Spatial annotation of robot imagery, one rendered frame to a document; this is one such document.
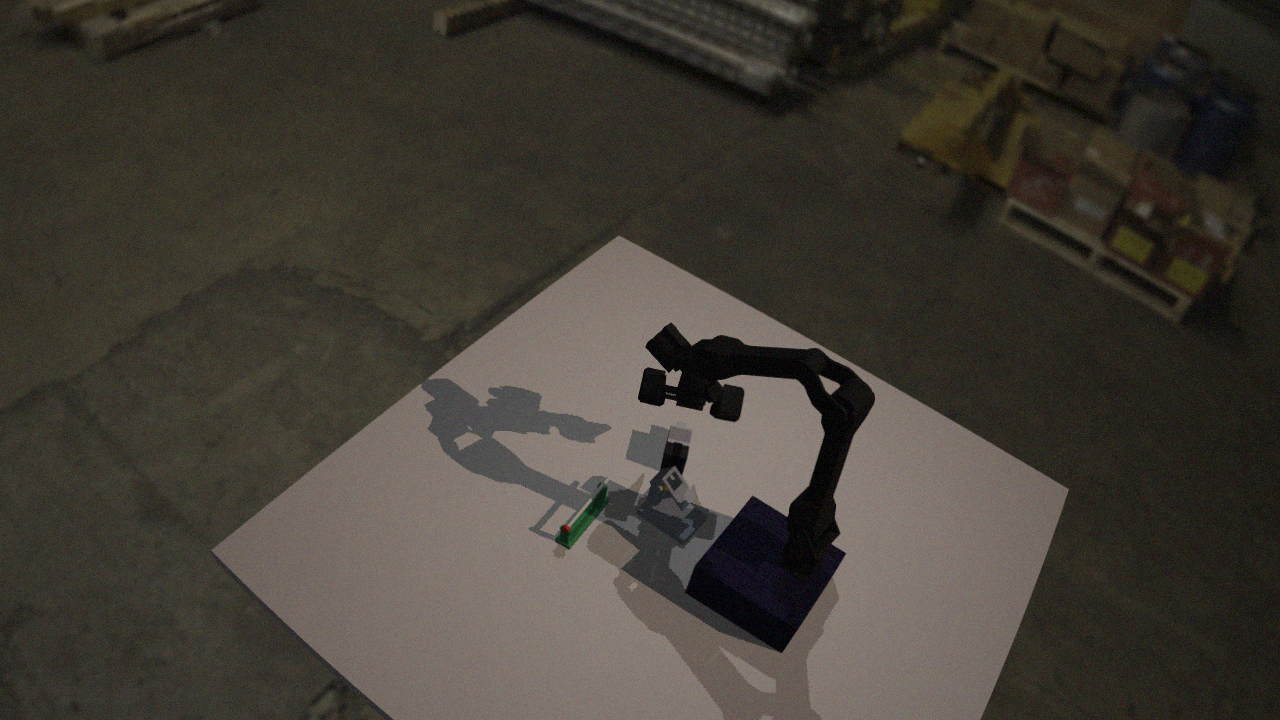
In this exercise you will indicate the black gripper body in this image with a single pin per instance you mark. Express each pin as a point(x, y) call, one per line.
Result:
point(652, 386)

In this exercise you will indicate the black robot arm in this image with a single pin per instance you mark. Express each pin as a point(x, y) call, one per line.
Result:
point(811, 521)

